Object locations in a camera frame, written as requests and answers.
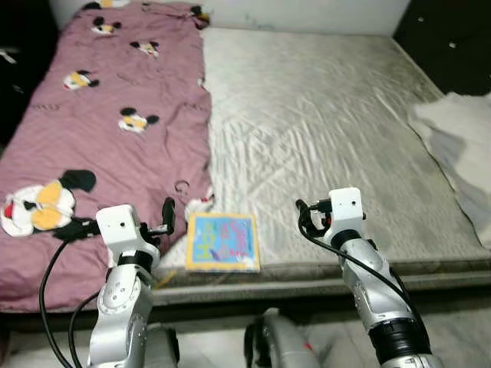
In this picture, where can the colourful children's board book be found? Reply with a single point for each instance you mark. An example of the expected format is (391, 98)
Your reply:
(222, 241)

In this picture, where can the pink cartoon mouse quilt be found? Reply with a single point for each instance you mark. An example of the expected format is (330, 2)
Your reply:
(100, 153)

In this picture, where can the white pillow with tree print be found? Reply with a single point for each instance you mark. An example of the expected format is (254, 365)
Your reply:
(460, 146)

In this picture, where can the beige quilted mattress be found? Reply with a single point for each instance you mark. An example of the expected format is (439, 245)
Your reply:
(322, 138)

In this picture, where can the silver left robot leg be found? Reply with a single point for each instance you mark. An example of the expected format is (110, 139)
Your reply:
(163, 349)

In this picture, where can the silver robot leg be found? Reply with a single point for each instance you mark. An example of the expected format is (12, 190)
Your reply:
(163, 349)
(284, 345)

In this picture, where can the silver right robot leg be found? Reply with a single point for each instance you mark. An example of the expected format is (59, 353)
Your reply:
(284, 345)

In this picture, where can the dark tufted headboard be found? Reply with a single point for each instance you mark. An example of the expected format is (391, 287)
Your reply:
(453, 38)

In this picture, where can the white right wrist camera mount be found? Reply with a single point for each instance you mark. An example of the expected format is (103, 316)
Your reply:
(345, 207)

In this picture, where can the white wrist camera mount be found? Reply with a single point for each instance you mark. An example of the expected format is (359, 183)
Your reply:
(345, 207)
(121, 226)

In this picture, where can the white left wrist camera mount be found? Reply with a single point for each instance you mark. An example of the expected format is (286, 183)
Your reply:
(121, 226)

